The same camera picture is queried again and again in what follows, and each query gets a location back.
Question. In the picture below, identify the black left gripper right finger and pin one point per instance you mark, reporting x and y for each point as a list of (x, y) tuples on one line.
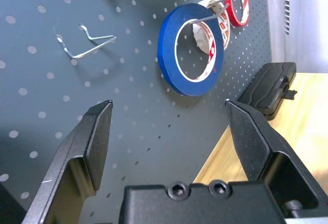
[(258, 144)]

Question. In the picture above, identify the dark grey metal pegboard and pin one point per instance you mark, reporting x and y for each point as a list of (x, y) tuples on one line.
[(77, 93)]

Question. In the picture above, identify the white tape roll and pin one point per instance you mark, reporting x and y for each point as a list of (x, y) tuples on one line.
[(225, 26)]

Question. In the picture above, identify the blue tape roll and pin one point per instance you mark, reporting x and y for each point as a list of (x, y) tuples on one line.
[(166, 62)]

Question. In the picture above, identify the large grey white cabinet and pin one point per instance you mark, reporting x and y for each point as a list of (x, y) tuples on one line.
[(307, 29)]

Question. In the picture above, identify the red tape roll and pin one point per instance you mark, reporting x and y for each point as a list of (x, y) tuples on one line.
[(228, 3)]

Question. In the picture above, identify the black plastic tool case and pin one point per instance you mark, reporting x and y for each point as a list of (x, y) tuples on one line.
[(266, 90)]

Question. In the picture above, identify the double prong pegboard hook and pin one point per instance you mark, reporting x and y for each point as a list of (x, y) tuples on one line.
[(205, 19)]

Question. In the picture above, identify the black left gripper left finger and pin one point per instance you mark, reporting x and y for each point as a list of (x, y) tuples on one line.
[(71, 157)]

